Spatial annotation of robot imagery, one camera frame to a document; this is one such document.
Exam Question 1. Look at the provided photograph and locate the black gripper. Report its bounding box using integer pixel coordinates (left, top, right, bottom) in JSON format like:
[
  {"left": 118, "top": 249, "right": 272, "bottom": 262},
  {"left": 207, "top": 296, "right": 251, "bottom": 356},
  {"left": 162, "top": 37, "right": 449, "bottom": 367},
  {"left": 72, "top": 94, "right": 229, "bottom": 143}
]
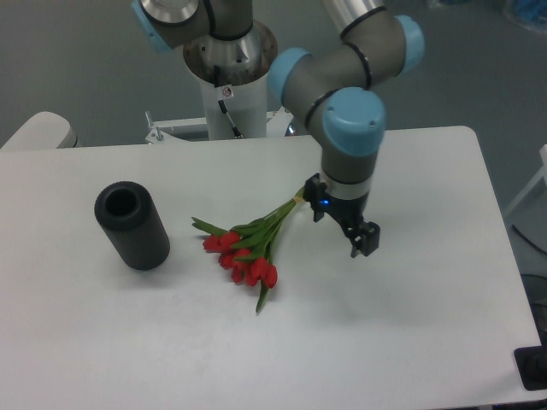
[{"left": 303, "top": 173, "right": 380, "bottom": 258}]

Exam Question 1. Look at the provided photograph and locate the red tulip bouquet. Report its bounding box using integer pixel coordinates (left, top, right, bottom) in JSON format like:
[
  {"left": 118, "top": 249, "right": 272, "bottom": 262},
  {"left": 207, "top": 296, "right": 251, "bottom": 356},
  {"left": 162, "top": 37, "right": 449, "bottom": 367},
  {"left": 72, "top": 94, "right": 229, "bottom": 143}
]
[{"left": 191, "top": 189, "right": 303, "bottom": 313}]

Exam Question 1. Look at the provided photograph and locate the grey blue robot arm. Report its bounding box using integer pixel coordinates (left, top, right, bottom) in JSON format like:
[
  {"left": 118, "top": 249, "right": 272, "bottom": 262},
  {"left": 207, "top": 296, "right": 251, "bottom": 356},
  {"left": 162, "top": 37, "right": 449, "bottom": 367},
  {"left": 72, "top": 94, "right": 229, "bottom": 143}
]
[{"left": 132, "top": 1, "right": 425, "bottom": 255}]

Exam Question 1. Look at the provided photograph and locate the black box at table corner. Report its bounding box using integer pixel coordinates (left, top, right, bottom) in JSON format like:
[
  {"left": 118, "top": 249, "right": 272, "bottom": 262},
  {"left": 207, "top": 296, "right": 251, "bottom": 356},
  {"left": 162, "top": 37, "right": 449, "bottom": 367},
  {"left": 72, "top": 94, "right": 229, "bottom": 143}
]
[{"left": 514, "top": 346, "right": 546, "bottom": 391}]

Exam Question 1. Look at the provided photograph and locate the black ribbed cylinder vase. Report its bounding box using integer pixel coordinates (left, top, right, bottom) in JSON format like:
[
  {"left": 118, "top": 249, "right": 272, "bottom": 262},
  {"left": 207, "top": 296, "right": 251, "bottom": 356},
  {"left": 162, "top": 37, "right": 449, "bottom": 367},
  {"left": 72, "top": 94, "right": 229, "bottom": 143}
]
[{"left": 94, "top": 181, "right": 170, "bottom": 271}]

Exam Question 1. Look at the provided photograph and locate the blue plastic bag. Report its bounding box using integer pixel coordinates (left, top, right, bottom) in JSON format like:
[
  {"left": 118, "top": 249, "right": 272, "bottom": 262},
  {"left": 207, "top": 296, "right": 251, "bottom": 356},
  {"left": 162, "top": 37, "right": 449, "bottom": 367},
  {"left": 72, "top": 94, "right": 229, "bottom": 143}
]
[{"left": 503, "top": 0, "right": 546, "bottom": 33}]

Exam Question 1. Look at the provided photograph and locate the white chair armrest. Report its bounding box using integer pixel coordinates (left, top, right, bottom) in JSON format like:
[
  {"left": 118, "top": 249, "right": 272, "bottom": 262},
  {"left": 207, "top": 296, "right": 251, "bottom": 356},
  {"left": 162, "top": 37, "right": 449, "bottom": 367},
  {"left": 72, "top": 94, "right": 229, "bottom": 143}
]
[{"left": 1, "top": 111, "right": 81, "bottom": 152}]

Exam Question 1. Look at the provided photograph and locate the white metal base frame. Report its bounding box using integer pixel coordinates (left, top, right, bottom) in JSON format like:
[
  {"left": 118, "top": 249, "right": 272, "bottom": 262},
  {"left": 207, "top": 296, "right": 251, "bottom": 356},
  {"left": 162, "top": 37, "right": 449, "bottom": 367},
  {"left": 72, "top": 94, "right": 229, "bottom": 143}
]
[{"left": 144, "top": 108, "right": 304, "bottom": 144}]

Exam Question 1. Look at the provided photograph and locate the black cable on floor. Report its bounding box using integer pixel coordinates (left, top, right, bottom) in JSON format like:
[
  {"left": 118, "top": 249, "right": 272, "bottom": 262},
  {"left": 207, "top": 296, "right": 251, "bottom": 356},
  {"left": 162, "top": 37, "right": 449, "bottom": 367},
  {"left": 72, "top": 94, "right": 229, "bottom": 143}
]
[{"left": 511, "top": 225, "right": 547, "bottom": 254}]

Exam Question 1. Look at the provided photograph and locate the black cable on pedestal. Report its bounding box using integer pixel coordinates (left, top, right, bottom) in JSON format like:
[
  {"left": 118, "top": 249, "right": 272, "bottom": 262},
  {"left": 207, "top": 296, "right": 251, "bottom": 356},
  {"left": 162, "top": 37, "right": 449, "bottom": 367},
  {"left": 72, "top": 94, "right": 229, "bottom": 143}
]
[{"left": 212, "top": 63, "right": 244, "bottom": 140}]

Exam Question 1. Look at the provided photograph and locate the white frame at right edge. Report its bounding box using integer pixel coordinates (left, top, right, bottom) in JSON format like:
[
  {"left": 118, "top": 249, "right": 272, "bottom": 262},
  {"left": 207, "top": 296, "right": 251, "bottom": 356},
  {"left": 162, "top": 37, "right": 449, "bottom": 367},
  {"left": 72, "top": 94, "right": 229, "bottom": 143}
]
[{"left": 502, "top": 145, "right": 546, "bottom": 223}]

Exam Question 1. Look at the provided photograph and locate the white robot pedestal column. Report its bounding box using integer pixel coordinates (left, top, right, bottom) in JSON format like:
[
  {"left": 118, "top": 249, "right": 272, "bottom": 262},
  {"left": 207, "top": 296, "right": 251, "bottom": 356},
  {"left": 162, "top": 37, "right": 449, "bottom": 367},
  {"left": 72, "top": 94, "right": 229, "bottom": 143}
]
[{"left": 183, "top": 20, "right": 278, "bottom": 140}]

